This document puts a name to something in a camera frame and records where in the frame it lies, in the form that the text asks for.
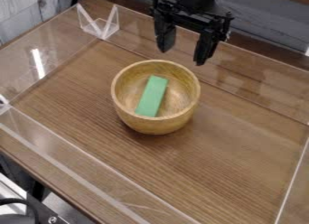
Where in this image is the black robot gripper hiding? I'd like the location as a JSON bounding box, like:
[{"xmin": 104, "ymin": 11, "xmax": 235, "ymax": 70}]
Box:
[{"xmin": 152, "ymin": 0, "xmax": 235, "ymax": 66}]

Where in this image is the green rectangular block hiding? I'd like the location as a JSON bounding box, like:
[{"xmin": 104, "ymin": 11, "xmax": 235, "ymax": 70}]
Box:
[{"xmin": 136, "ymin": 75, "xmax": 169, "ymax": 117}]

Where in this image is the brown wooden bowl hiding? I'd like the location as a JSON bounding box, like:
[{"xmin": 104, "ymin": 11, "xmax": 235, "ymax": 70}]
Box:
[{"xmin": 112, "ymin": 60, "xmax": 201, "ymax": 135}]

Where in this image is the clear acrylic corner bracket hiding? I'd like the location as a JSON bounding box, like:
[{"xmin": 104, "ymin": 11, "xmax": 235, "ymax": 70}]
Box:
[{"xmin": 77, "ymin": 4, "xmax": 120, "ymax": 40}]

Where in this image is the clear acrylic tray wall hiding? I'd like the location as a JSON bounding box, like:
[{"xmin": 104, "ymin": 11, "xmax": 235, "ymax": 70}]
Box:
[{"xmin": 0, "ymin": 95, "xmax": 196, "ymax": 224}]

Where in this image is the black metal table bracket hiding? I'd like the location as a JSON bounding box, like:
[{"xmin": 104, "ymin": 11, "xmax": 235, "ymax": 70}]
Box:
[{"xmin": 27, "ymin": 194, "xmax": 69, "ymax": 224}]

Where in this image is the black cable bottom left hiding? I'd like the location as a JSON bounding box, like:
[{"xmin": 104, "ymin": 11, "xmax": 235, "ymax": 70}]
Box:
[{"xmin": 0, "ymin": 198, "xmax": 42, "ymax": 224}]

